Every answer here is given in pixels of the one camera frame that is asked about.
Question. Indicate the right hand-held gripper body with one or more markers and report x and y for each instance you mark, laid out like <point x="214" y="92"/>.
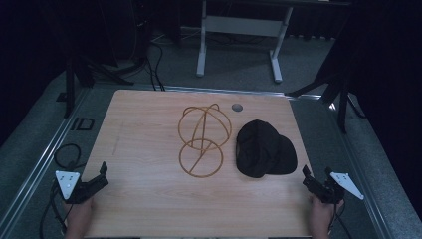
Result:
<point x="331" y="187"/>

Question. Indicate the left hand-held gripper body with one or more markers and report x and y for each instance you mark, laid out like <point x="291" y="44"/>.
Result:
<point x="78" y="189"/>

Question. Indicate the black cap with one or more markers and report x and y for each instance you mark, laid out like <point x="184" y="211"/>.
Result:
<point x="263" y="148"/>

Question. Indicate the person's left hand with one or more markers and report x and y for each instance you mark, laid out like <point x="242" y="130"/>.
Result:
<point x="79" y="215"/>

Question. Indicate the person's right hand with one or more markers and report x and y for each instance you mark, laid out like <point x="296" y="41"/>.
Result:
<point x="321" y="217"/>

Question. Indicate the black tripod stand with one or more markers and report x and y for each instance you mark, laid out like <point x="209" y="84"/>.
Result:
<point x="335" y="89"/>
<point x="79" y="76"/>

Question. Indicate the grey round table grommet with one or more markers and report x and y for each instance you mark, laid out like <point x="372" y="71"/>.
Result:
<point x="237" y="107"/>

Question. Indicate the metal floor rail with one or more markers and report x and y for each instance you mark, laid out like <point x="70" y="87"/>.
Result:
<point x="40" y="166"/>

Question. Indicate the white desk frame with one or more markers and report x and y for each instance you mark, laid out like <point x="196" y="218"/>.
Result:
<point x="242" y="30"/>

